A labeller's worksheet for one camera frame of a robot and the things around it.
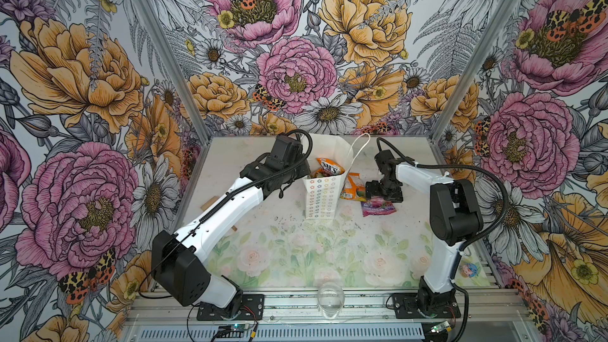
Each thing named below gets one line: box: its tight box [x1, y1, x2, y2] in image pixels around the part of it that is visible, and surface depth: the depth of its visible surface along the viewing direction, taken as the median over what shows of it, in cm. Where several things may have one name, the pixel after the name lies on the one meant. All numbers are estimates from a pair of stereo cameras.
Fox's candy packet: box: [315, 157, 346, 175], surface depth 94 cm
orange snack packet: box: [339, 172, 367, 202], surface depth 99 cm
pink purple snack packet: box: [361, 196, 397, 218], surface depth 96 cm
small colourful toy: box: [459, 262, 482, 278], surface depth 78 cm
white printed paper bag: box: [302, 133, 354, 220], surface depth 86 cm
